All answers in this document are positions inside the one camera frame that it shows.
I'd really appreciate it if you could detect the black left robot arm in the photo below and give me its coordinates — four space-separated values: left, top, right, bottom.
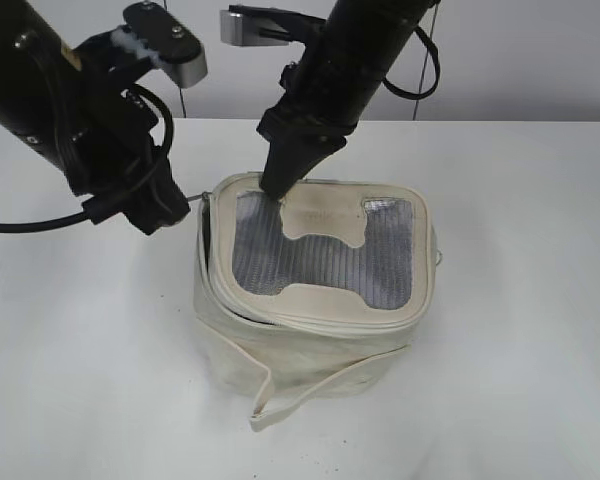
0 1 190 235

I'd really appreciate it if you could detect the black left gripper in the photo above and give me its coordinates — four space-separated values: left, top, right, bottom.
64 84 188 235

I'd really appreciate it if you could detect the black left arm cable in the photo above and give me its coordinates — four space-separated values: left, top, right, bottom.
0 84 176 234

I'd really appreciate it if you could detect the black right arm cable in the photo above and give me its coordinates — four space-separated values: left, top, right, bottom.
382 22 441 100

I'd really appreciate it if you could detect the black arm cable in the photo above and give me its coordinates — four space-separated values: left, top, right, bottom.
0 84 176 234
382 22 441 100

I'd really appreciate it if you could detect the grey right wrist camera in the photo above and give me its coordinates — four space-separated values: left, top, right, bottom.
219 5 326 47

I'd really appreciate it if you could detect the cream bag with mesh lid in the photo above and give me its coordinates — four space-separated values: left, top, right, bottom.
193 173 441 432

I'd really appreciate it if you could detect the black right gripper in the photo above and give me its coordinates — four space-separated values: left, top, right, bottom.
256 59 380 200

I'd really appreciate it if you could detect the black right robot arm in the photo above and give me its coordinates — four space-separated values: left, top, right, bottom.
257 1 432 200

